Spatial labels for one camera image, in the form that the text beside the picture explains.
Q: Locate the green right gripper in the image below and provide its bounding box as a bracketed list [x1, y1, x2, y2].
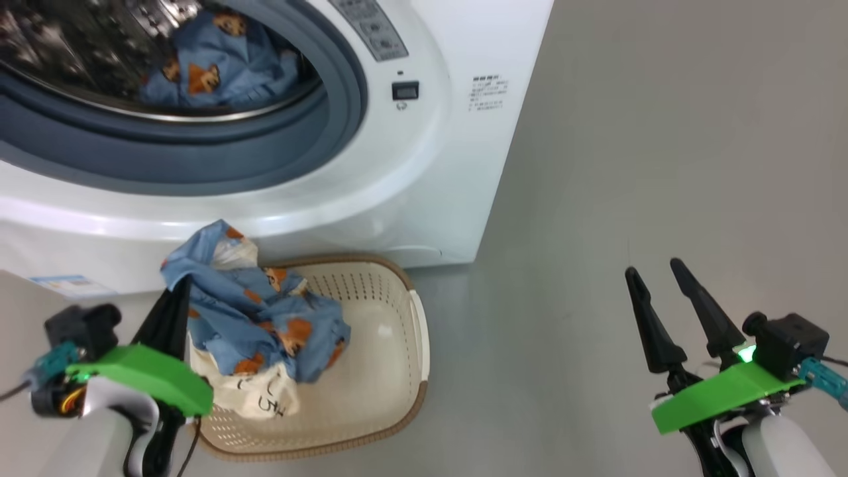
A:
[625, 258, 806, 435]

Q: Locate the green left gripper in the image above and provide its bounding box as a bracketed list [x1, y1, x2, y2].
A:
[65, 274, 215, 417]

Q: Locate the blue garment with cream lining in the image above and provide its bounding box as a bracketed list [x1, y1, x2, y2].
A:
[160, 219, 352, 421]

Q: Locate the blue cartoon print garment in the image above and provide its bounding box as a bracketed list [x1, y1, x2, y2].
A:
[138, 9, 300, 111]

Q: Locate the washing machine drum opening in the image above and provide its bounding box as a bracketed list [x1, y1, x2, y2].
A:
[0, 0, 326, 124]

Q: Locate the white front-load washing machine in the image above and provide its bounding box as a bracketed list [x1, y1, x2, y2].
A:
[0, 0, 555, 297]

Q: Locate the blue energy label sticker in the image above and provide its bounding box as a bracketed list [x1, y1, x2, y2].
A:
[29, 274, 115, 299]

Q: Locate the cream plastic laundry basket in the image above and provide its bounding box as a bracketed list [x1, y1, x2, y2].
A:
[189, 254, 431, 463]

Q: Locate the teal left camera connector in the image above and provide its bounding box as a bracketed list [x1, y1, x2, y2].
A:
[29, 342, 87, 389]

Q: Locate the teal camera connector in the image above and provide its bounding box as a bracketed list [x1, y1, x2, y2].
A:
[29, 342, 87, 389]
[798, 357, 848, 409]

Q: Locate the teal right camera connector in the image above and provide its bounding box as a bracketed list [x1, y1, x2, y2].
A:
[798, 357, 848, 409]

